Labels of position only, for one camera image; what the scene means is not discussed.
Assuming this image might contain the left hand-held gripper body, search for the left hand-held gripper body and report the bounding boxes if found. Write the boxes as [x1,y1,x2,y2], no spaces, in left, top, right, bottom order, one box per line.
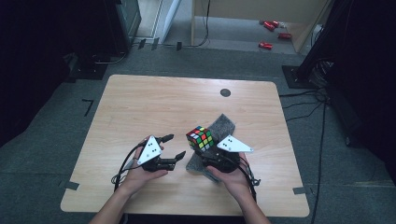
[136,134,177,173]

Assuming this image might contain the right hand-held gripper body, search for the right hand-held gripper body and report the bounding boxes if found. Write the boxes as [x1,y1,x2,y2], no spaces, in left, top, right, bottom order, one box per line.
[198,133,254,175]

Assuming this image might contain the multicoloured puzzle cube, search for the multicoloured puzzle cube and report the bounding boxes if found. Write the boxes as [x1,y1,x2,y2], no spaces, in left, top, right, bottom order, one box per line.
[185,125,216,153]

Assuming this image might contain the grey fuzzy cloth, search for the grey fuzzy cloth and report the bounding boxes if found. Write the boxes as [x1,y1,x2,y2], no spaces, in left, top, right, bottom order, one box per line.
[185,113,237,185]

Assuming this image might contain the person's left hand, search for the person's left hand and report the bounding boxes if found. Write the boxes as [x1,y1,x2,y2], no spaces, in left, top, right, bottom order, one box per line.
[119,137,170,196]

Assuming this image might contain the person's right hand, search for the person's right hand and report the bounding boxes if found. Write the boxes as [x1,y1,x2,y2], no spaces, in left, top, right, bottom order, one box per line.
[206,152,255,203]

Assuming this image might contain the person's dark clothing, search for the person's dark clothing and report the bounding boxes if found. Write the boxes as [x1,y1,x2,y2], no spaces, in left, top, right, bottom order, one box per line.
[120,213,250,224]

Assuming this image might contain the black angled floor tape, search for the black angled floor tape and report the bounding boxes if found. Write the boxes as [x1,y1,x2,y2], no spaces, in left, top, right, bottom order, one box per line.
[81,98,94,118]

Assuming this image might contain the black flat floor plate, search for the black flat floor plate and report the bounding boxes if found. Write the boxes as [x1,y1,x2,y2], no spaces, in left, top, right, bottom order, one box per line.
[64,52,108,84]

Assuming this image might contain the white panel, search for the white panel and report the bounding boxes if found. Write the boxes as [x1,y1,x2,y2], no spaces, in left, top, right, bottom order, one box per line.
[153,0,182,44]

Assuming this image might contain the black cabinet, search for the black cabinet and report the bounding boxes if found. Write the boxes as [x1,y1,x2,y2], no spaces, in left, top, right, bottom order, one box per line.
[104,0,143,54]

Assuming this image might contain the dark curtain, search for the dark curtain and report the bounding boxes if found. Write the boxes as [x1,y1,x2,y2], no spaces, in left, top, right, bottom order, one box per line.
[0,0,108,148]
[306,0,396,186]

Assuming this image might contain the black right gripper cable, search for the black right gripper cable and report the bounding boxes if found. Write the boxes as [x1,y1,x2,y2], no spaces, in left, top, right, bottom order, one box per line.
[235,154,262,203]

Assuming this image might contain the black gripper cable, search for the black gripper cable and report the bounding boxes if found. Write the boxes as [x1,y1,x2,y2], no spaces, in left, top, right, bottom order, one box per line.
[110,145,145,191]
[235,154,262,203]

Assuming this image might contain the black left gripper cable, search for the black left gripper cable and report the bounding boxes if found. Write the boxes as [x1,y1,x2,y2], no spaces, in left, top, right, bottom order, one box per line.
[110,145,145,191]

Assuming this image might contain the long black floor cable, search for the long black floor cable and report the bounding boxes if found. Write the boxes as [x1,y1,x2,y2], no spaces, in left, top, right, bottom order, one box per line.
[310,99,328,224]

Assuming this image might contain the black looped floor cable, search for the black looped floor cable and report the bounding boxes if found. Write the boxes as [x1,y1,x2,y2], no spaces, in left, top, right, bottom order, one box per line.
[92,50,129,65]

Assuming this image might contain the black stand base plate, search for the black stand base plate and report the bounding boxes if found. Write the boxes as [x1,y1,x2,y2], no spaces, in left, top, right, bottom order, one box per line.
[281,64,316,90]

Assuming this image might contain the black hanging cable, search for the black hanging cable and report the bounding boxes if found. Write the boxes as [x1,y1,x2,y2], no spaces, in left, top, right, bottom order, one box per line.
[183,0,212,49]

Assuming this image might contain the bundle of coiled cables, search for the bundle of coiled cables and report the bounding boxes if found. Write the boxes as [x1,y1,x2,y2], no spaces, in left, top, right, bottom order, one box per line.
[310,59,334,89]

